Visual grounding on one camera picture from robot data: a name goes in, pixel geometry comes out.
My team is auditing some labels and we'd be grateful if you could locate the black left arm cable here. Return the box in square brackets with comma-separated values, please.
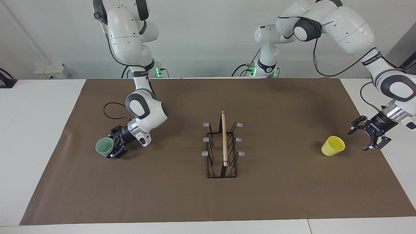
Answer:
[278, 16, 390, 111]

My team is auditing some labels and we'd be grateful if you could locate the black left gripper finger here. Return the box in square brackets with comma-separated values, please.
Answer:
[348, 115, 368, 135]
[362, 133, 392, 151]

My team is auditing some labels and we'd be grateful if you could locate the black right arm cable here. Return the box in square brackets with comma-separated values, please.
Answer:
[93, 3, 156, 121]

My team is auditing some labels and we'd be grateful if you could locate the black wire cup rack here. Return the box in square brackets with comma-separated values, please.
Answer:
[202, 111, 245, 178]

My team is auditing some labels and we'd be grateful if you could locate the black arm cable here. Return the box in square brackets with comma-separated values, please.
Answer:
[93, 3, 156, 121]
[278, 16, 390, 111]

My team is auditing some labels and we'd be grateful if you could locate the brown table mat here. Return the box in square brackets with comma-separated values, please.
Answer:
[19, 77, 416, 226]

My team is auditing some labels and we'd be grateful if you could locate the black left base cable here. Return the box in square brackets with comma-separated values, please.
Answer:
[231, 49, 262, 77]

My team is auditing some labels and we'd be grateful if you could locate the yellow plastic cup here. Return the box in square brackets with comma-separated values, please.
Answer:
[321, 136, 345, 157]

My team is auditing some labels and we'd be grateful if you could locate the black stand pole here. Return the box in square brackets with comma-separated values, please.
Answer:
[399, 51, 416, 70]

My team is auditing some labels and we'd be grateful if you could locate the black table clamp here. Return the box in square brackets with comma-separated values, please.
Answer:
[0, 68, 18, 89]

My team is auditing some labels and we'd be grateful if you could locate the pale green plastic cup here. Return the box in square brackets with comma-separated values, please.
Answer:
[96, 137, 114, 157]

